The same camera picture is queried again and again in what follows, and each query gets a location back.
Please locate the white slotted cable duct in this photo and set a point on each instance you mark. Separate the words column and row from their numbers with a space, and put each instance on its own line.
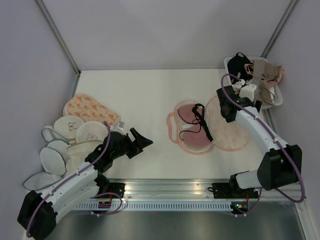
column 94, row 205

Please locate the aluminium mounting rail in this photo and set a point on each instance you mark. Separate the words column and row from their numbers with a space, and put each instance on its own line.
column 167, row 189

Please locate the white plastic basket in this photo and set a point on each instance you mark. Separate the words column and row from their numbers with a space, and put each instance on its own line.
column 279, row 99

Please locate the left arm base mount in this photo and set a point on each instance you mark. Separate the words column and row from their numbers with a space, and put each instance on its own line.
column 113, row 187

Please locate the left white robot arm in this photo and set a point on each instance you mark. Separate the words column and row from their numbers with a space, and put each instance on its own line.
column 42, row 209

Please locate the grey trimmed white mesh bag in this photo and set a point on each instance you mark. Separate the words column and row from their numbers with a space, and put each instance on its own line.
column 40, row 181

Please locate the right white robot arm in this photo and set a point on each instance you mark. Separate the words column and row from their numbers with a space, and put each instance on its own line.
column 281, row 162

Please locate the beige bra in basket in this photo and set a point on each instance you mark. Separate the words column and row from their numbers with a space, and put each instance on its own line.
column 266, row 76

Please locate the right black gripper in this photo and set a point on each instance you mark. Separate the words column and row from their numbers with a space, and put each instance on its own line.
column 238, row 97

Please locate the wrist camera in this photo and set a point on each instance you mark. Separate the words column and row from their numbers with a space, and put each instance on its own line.
column 244, row 89
column 121, row 125

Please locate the pink black bra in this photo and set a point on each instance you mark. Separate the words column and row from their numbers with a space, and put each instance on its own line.
column 193, row 131

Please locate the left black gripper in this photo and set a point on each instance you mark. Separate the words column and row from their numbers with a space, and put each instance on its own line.
column 141, row 141

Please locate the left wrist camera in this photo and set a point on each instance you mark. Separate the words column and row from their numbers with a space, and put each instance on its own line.
column 121, row 125

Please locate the white round laundry bag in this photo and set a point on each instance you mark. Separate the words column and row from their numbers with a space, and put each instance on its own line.
column 68, row 125
column 91, row 131

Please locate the tulip print mesh laundry bag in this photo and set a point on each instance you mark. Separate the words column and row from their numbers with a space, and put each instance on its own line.
column 226, row 136

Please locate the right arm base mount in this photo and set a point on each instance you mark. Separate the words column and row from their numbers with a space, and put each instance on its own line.
column 222, row 190

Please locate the black bra in basket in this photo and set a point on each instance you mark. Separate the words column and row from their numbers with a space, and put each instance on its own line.
column 236, row 66

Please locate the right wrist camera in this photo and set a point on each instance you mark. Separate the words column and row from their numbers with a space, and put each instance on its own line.
column 244, row 89

